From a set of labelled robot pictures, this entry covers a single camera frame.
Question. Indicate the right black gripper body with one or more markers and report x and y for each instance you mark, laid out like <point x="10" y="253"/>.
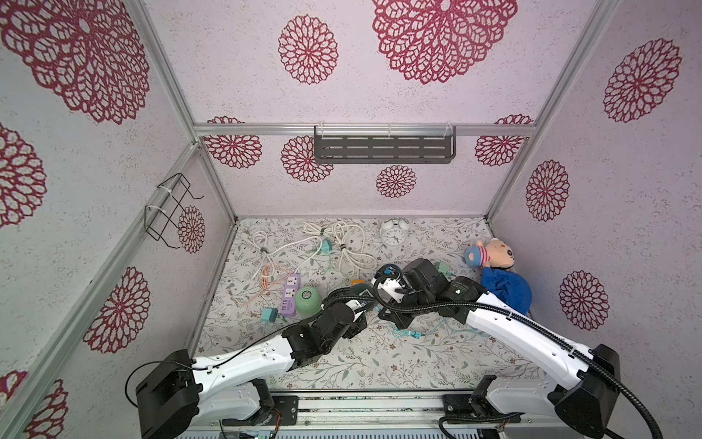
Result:
<point x="392" y="312"/>

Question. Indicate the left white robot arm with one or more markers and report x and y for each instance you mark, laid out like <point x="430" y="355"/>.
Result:
<point x="181" y="390"/>

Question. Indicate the light green meat grinder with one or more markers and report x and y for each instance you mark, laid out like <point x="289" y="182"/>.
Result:
<point x="308" y="301"/>

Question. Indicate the blue cloth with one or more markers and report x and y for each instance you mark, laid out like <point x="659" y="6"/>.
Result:
<point x="509" y="287"/>

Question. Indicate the white twin-bell alarm clock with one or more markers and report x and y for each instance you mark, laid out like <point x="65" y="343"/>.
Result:
<point x="394" y="232"/>

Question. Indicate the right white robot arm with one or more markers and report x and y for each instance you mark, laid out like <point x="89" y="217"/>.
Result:
<point x="582" y="384"/>

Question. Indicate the black wire rack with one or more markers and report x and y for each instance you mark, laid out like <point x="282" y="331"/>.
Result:
<point x="176" y="221"/>

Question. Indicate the grey wall shelf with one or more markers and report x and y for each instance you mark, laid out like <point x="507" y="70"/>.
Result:
<point x="384" y="145"/>

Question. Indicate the pig plush toy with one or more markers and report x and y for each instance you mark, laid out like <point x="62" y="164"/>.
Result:
<point x="495" y="254"/>

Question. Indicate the teal small charger adapter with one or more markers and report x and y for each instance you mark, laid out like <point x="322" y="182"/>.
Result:
<point x="269" y="314"/>

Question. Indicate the navy blue meat grinder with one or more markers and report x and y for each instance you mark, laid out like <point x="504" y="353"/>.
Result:
<point x="388" y="271"/>

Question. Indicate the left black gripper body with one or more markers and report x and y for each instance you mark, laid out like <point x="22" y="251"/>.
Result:
<point x="354" y="329"/>

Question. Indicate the dark green meat grinder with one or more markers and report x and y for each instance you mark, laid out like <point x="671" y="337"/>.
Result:
<point x="360" y="297"/>

